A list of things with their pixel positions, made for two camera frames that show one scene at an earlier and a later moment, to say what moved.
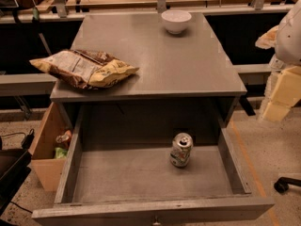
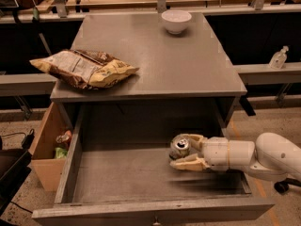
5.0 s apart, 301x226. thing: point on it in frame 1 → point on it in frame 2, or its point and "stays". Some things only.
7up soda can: [182, 147] stays
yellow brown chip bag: [85, 69] stays
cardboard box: [42, 151] stays
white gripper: [290, 40] → [216, 152]
